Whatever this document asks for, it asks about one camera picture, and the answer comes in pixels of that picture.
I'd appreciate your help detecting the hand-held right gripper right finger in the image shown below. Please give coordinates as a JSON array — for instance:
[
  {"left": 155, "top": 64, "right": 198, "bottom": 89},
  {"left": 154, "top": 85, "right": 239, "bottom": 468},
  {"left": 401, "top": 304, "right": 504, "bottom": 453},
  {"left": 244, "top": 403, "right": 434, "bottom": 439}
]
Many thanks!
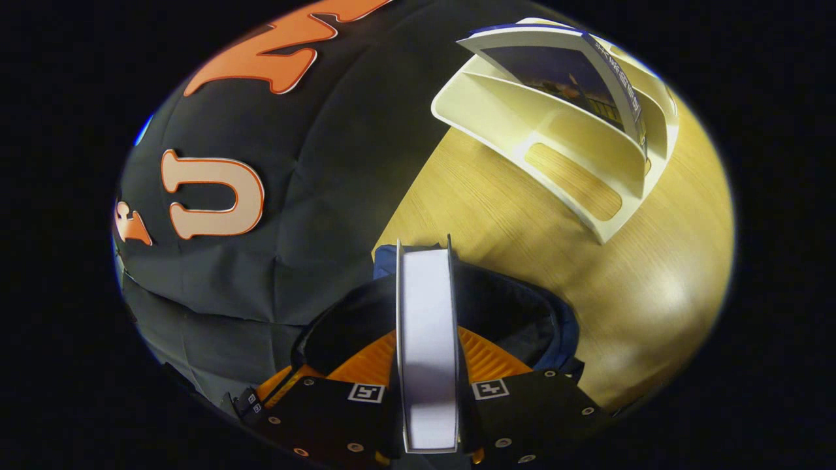
[{"left": 455, "top": 326, "right": 611, "bottom": 467}]

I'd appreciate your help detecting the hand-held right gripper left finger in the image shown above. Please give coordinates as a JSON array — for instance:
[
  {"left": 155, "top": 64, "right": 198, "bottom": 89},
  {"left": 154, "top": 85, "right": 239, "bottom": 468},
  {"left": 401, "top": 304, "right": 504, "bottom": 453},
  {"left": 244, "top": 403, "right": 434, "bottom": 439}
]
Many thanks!
[{"left": 251, "top": 328, "right": 400, "bottom": 467}]

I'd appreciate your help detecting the blue schoolbag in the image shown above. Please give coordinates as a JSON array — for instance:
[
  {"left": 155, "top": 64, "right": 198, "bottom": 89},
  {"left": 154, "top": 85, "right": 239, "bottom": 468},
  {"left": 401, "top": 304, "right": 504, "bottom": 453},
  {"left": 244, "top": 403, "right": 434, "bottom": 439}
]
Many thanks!
[{"left": 291, "top": 243, "right": 585, "bottom": 392}]

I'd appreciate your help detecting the grey cover book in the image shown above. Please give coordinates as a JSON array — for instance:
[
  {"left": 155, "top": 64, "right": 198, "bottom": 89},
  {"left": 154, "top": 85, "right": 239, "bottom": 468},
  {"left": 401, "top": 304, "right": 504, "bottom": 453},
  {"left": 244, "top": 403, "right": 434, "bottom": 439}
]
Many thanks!
[{"left": 395, "top": 235, "right": 461, "bottom": 454}]

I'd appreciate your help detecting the cream plastic bookshelf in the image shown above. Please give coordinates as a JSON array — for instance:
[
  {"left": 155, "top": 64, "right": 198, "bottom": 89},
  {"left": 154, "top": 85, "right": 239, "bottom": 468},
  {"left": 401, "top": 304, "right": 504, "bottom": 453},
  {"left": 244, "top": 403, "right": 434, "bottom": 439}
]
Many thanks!
[{"left": 431, "top": 16, "right": 680, "bottom": 245}]

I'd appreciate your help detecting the dark blue cover book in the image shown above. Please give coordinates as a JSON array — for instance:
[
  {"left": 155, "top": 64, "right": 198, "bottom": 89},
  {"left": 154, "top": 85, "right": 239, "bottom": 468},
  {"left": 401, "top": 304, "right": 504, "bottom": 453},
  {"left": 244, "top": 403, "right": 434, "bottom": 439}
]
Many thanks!
[{"left": 457, "top": 23, "right": 651, "bottom": 161}]

